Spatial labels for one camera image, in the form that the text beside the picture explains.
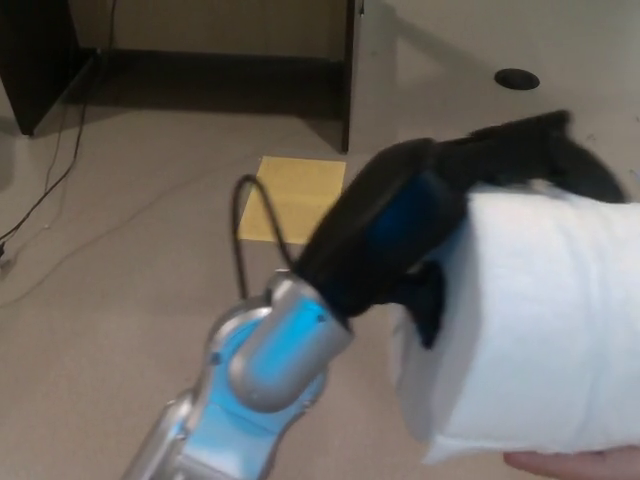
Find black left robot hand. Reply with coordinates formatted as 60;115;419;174
292;109;630;351

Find person's bare hand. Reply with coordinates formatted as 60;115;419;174
502;435;640;480

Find white toilet paper roll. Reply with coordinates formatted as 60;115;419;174
387;185;640;454

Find yellow rectangular floor plate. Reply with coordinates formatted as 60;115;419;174
237;155;348;246

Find black round floor cover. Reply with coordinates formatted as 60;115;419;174
494;68;540;92

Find dark wooden desk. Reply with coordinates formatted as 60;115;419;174
0;0;365;155

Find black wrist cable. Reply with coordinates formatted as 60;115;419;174
232;173;301;300

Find thin grey floor cable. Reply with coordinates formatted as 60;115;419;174
0;158;260;308

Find thick black power cable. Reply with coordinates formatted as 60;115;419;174
0;0;117;241

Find thin black cable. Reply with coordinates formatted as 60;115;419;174
39;109;69;199

